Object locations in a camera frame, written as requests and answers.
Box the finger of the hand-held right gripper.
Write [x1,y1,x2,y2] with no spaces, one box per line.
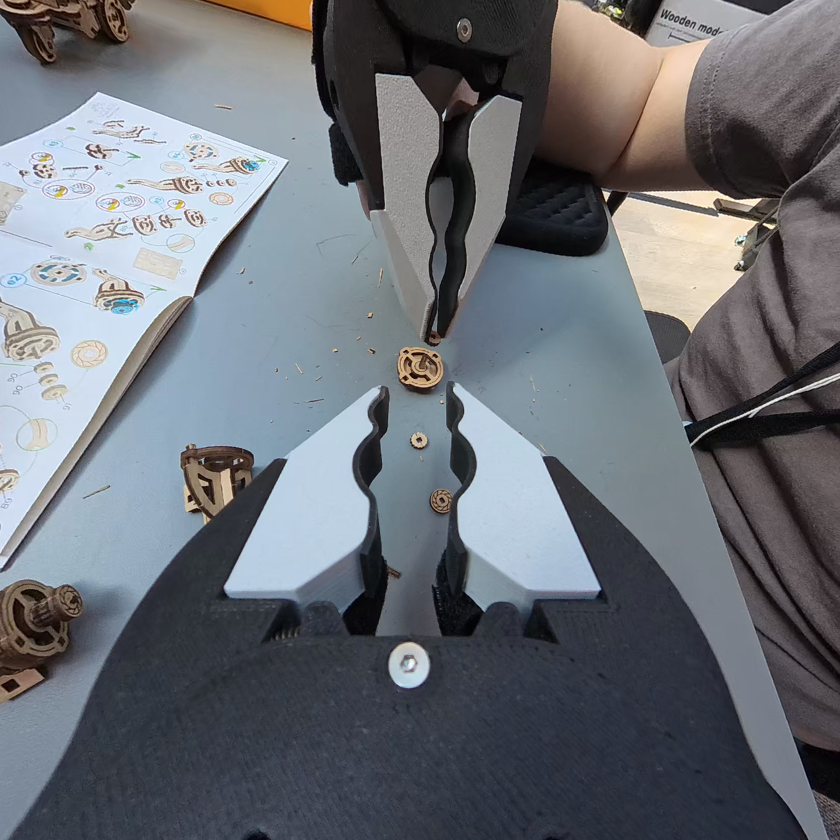
[427,94,525,340]
[369,71,455,337]

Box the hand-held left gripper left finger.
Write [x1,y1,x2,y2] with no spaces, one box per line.
[223,386,391,636]

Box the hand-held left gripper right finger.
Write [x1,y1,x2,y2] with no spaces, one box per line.
[433,382,603,636]

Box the round wooden hub part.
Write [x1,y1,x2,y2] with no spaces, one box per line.
[396,346,446,395]

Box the person's right forearm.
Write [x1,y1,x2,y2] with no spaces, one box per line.
[538,0,714,196]

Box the wooden submarine model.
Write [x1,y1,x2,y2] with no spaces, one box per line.
[0,0,137,64]

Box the black padded armrest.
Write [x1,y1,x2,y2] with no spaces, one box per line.
[497,159,609,259]

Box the white printed box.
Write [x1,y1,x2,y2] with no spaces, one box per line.
[646,0,750,48]

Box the black office chair seat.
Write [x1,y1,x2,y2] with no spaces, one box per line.
[645,310,691,366]

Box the instruction booklet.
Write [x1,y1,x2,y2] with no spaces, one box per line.
[0,92,290,571]

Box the wooden shaft wheel assembly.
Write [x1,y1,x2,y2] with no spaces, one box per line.
[0,580,84,704]

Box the person's grey shirt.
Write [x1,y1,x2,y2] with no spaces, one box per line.
[668,0,840,756]

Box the wooden spoked wheel frame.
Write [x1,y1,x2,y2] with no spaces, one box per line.
[179,444,255,524]

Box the black lanyard strap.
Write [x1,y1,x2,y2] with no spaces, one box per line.
[688,356,840,452]

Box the white string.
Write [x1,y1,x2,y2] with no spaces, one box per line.
[684,373,840,434]

